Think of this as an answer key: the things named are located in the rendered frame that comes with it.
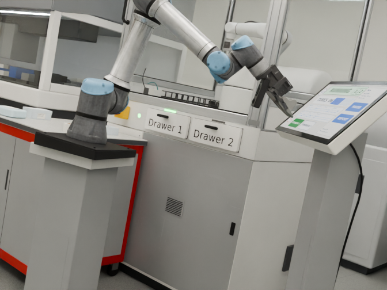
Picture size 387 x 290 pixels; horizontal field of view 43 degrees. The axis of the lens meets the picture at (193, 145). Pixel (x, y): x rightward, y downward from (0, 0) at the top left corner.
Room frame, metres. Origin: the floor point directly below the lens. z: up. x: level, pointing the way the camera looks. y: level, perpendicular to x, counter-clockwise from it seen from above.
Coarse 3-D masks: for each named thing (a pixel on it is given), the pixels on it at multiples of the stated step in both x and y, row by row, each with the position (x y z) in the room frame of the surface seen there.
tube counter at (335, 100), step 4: (332, 100) 1.86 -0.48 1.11; (336, 100) 1.83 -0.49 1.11; (340, 100) 1.80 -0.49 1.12; (344, 100) 1.77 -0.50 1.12; (348, 100) 1.75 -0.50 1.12; (352, 100) 1.72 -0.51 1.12; (328, 104) 1.85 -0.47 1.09; (332, 104) 1.82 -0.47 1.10; (336, 104) 1.79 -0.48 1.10; (340, 104) 1.77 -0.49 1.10; (344, 104) 1.74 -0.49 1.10; (348, 104) 1.71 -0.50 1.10
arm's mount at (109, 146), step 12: (36, 132) 1.75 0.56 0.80; (48, 132) 1.80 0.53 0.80; (48, 144) 1.72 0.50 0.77; (60, 144) 1.70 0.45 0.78; (72, 144) 1.68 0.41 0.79; (84, 144) 1.70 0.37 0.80; (96, 144) 1.77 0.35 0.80; (108, 144) 1.86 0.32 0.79; (84, 156) 1.66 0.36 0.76; (96, 156) 1.65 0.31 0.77; (108, 156) 1.72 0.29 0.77; (120, 156) 1.79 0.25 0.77; (132, 156) 1.87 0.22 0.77
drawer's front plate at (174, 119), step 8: (152, 112) 2.59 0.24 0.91; (160, 112) 2.56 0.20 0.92; (168, 112) 2.52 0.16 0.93; (152, 120) 2.59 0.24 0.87; (160, 120) 2.55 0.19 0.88; (168, 120) 2.52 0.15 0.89; (176, 120) 2.48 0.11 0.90; (184, 120) 2.45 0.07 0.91; (152, 128) 2.58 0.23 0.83; (160, 128) 2.54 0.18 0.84; (168, 128) 2.51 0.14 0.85; (176, 128) 2.48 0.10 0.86; (184, 128) 2.44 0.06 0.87; (184, 136) 2.44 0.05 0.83
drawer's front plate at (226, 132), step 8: (192, 120) 2.42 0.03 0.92; (200, 120) 2.39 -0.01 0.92; (192, 128) 2.41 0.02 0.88; (200, 128) 2.38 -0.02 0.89; (208, 128) 2.35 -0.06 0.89; (224, 128) 2.30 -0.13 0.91; (232, 128) 2.27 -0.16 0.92; (240, 128) 2.24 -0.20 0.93; (192, 136) 2.41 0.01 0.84; (208, 136) 2.35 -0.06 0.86; (216, 136) 2.32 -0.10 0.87; (224, 136) 2.29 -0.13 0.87; (232, 136) 2.26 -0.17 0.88; (240, 136) 2.24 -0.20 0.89; (208, 144) 2.34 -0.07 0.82; (216, 144) 2.31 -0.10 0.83; (224, 144) 2.28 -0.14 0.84; (232, 144) 2.26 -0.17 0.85
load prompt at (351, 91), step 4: (332, 88) 1.99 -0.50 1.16; (336, 88) 1.95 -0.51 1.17; (340, 88) 1.92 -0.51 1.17; (344, 88) 1.89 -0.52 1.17; (348, 88) 1.86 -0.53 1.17; (352, 88) 1.83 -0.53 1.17; (356, 88) 1.80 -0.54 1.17; (360, 88) 1.77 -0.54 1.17; (364, 88) 1.74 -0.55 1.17; (328, 92) 1.98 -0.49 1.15; (332, 92) 1.94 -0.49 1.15; (336, 92) 1.91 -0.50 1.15; (340, 92) 1.88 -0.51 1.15; (344, 92) 1.85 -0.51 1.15; (348, 92) 1.82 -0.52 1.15; (352, 92) 1.79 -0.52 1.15; (356, 92) 1.76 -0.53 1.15; (360, 92) 1.74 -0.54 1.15
